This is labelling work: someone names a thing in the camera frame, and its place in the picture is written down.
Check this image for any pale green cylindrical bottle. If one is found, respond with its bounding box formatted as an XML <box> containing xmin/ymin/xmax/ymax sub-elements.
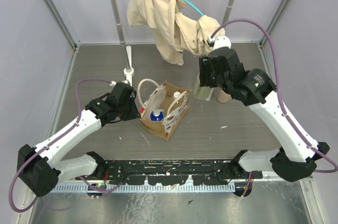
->
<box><xmin>193</xmin><ymin>75</ymin><xmax>210</xmax><ymax>101</ymax></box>

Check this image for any beige bottle wide cap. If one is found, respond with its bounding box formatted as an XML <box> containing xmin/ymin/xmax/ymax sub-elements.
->
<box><xmin>217</xmin><ymin>89</ymin><xmax>232</xmax><ymax>104</ymax></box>

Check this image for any orange bottle blue pump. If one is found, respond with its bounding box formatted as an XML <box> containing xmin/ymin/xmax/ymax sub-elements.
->
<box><xmin>150</xmin><ymin>109</ymin><xmax>164</xmax><ymax>121</ymax></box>

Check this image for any white square bottle black cap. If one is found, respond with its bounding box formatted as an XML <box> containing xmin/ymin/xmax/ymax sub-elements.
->
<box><xmin>205</xmin><ymin>88</ymin><xmax>214</xmax><ymax>101</ymax></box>

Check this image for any clear amber bottle white cap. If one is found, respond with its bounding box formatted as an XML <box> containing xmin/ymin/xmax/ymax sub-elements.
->
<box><xmin>173</xmin><ymin>91</ymin><xmax>183</xmax><ymax>104</ymax></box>

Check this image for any watermelon print canvas bag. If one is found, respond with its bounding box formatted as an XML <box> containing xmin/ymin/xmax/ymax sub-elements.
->
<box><xmin>137</xmin><ymin>79</ymin><xmax>191</xmax><ymax>141</ymax></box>

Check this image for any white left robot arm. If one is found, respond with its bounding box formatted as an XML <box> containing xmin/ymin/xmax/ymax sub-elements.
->
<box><xmin>17</xmin><ymin>81</ymin><xmax>140</xmax><ymax>197</ymax></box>

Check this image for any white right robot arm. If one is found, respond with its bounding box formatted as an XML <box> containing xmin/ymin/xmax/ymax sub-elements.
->
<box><xmin>199</xmin><ymin>47</ymin><xmax>330</xmax><ymax>182</ymax></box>

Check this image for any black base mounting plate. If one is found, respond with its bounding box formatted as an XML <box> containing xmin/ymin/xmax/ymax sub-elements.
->
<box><xmin>84</xmin><ymin>159</ymin><xmax>249</xmax><ymax>186</ymax></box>

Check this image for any beige jacket on hanger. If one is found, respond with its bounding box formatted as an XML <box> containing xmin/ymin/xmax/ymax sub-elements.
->
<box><xmin>127</xmin><ymin>0</ymin><xmax>220</xmax><ymax>66</ymax></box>

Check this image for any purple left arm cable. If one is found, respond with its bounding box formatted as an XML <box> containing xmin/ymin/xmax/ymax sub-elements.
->
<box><xmin>8</xmin><ymin>78</ymin><xmax>125</xmax><ymax>213</ymax></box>

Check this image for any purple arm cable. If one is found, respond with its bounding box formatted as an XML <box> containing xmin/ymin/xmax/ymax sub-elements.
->
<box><xmin>8</xmin><ymin>78</ymin><xmax>125</xmax><ymax>213</ymax></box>
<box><xmin>210</xmin><ymin>18</ymin><xmax>338</xmax><ymax>174</ymax></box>

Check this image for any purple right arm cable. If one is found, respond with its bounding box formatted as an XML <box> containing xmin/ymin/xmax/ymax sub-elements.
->
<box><xmin>210</xmin><ymin>18</ymin><xmax>338</xmax><ymax>174</ymax></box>

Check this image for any slotted cable duct strip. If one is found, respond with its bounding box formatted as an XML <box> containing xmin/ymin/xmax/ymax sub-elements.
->
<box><xmin>51</xmin><ymin>181</ymin><xmax>236</xmax><ymax>194</ymax></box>

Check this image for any left aluminium frame post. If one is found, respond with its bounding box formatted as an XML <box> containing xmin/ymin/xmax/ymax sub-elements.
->
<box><xmin>43</xmin><ymin>0</ymin><xmax>78</xmax><ymax>49</ymax></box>

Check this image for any aluminium frame post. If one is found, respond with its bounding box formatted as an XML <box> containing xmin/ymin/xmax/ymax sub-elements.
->
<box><xmin>259</xmin><ymin>0</ymin><xmax>309</xmax><ymax>48</ymax></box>
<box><xmin>43</xmin><ymin>0</ymin><xmax>78</xmax><ymax>49</ymax></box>

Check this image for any right aluminium frame post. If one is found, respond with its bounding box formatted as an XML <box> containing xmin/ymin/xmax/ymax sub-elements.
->
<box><xmin>259</xmin><ymin>0</ymin><xmax>309</xmax><ymax>48</ymax></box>

